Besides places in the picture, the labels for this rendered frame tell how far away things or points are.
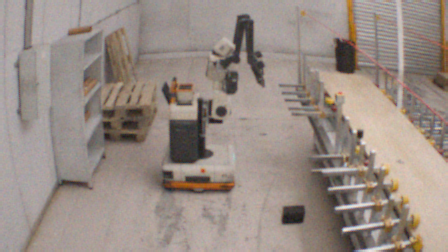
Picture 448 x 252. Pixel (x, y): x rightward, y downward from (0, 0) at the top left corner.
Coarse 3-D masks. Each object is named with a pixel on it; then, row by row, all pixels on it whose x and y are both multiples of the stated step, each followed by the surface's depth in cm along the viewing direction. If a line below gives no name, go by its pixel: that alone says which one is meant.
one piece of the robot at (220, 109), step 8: (216, 56) 461; (208, 64) 467; (208, 72) 470; (216, 72) 470; (216, 80) 474; (216, 88) 476; (224, 88) 489; (216, 96) 474; (224, 96) 474; (208, 104) 501; (216, 104) 476; (224, 104) 476; (216, 112) 478; (224, 112) 478
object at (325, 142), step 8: (296, 88) 570; (304, 96) 539; (304, 104) 516; (312, 120) 468; (312, 128) 466; (320, 128) 444; (320, 136) 427; (320, 144) 425; (328, 144) 407; (328, 152) 391; (328, 160) 386; (336, 176) 352; (352, 192) 318; (344, 200) 318; (352, 200) 302; (352, 216) 289; (352, 224) 286; (360, 224) 273; (360, 240) 260; (368, 240) 252; (360, 248) 257; (368, 248) 243
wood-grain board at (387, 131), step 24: (360, 96) 478; (384, 96) 484; (360, 120) 403; (384, 120) 405; (408, 120) 406; (384, 144) 348; (408, 144) 346; (408, 168) 301; (432, 168) 297; (408, 192) 265; (432, 192) 260; (408, 216) 235; (432, 216) 230; (432, 240) 205
